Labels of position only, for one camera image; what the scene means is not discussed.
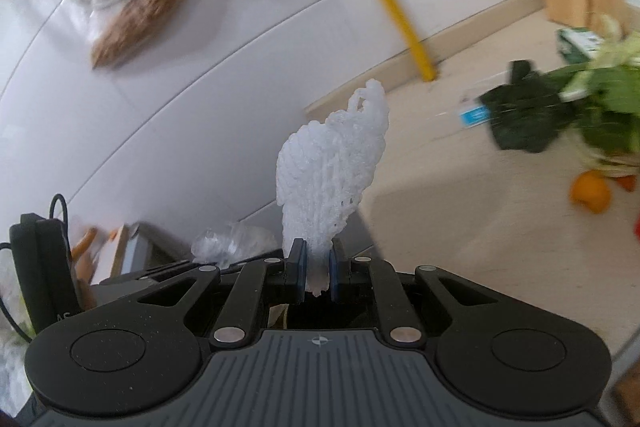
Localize white foam fruit net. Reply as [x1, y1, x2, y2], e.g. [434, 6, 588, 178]
[276, 79, 390, 296]

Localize clear plastic bag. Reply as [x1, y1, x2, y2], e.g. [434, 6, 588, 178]
[191, 222, 279, 269]

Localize green white box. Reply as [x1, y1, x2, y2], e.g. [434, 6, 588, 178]
[555, 27, 603, 64]

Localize hanging bag of grains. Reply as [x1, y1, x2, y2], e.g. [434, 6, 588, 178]
[90, 0, 182, 69]

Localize light green cabbage leaves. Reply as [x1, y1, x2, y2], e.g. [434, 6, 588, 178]
[559, 15, 639, 178]

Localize orange peel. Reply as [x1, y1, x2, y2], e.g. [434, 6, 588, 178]
[570, 170, 612, 213]

